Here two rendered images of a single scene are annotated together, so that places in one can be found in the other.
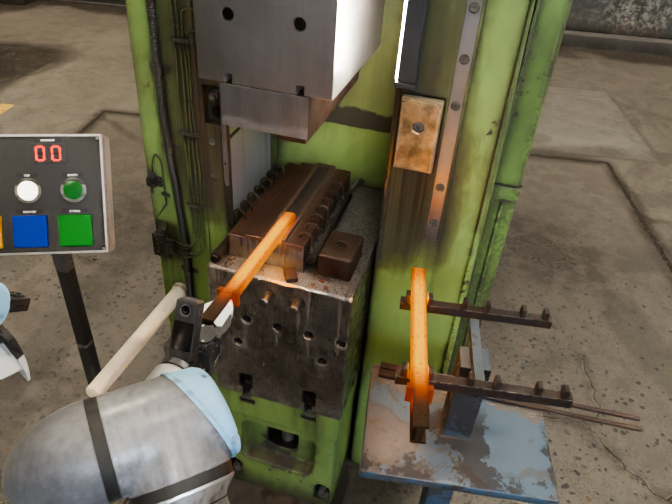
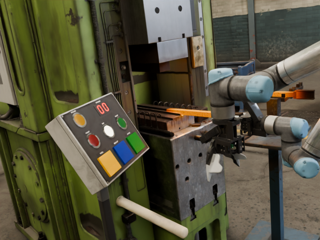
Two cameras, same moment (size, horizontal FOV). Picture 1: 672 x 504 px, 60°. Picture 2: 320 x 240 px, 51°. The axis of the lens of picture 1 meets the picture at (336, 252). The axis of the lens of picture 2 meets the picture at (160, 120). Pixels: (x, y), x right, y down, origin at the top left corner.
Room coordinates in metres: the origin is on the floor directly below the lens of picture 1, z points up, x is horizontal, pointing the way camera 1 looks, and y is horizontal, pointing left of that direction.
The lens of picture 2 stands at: (0.31, 1.59, 1.44)
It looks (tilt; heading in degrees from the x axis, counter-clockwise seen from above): 15 degrees down; 305
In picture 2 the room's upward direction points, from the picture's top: 7 degrees counter-clockwise
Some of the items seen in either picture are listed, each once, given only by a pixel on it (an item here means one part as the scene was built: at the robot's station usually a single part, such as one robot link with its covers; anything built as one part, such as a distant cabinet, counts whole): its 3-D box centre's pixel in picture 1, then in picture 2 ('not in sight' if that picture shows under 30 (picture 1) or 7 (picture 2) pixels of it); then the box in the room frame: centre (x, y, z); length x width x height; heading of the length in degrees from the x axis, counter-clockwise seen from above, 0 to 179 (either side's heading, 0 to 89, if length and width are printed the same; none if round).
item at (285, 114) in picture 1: (297, 80); (145, 51); (1.37, 0.12, 1.32); 0.42 x 0.20 x 0.10; 166
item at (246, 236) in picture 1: (294, 208); (154, 116); (1.37, 0.12, 0.96); 0.42 x 0.20 x 0.09; 166
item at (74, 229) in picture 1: (76, 230); (135, 143); (1.12, 0.62, 1.01); 0.07 x 0.05 x 0.07; 101
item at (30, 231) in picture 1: (31, 231); (122, 152); (1.10, 0.72, 1.01); 0.07 x 0.05 x 0.07; 101
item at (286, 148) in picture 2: not in sight; (293, 153); (0.59, 0.31, 0.90); 0.11 x 0.08 x 0.11; 120
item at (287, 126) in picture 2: not in sight; (291, 128); (0.60, 0.29, 1.00); 0.11 x 0.08 x 0.09; 166
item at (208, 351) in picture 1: (191, 357); (255, 124); (0.76, 0.25, 0.99); 0.12 x 0.08 x 0.09; 166
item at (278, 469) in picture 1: (306, 387); (173, 225); (1.36, 0.07, 0.23); 0.55 x 0.37 x 0.47; 166
